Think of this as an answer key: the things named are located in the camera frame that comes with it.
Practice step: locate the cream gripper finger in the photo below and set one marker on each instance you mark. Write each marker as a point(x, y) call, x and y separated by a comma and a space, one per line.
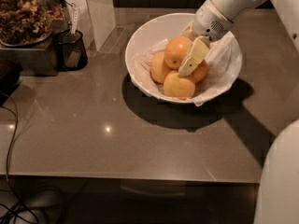
point(189, 32)
point(196, 53)

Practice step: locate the steel box stand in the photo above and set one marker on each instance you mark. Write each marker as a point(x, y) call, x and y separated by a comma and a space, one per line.
point(39, 59)

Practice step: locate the dark object at left edge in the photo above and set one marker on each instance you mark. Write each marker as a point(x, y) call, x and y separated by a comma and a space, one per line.
point(10, 73)

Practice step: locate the glass dome of granola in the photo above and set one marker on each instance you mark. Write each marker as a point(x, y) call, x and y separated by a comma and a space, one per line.
point(24, 22)

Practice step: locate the white bowl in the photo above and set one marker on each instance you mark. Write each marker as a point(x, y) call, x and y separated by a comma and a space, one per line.
point(166, 26)

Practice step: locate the white utensil in cup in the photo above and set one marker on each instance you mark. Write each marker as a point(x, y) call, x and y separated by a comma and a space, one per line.
point(74, 18)

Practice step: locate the black mesh cup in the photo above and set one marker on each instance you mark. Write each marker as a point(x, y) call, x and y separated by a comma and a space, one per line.
point(72, 54)

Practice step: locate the white rounded gripper body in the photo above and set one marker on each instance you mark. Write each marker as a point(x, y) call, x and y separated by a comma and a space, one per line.
point(209, 21)

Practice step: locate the orange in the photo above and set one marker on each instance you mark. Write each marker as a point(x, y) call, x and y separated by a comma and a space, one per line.
point(200, 72)
point(176, 50)
point(178, 86)
point(159, 68)

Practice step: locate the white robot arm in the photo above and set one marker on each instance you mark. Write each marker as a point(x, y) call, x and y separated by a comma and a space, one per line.
point(274, 66)

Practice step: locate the white pillar panel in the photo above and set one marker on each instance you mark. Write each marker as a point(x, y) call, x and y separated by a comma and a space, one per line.
point(96, 21)

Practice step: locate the white paper bowl liner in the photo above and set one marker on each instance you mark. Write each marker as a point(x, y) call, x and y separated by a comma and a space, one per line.
point(224, 63)

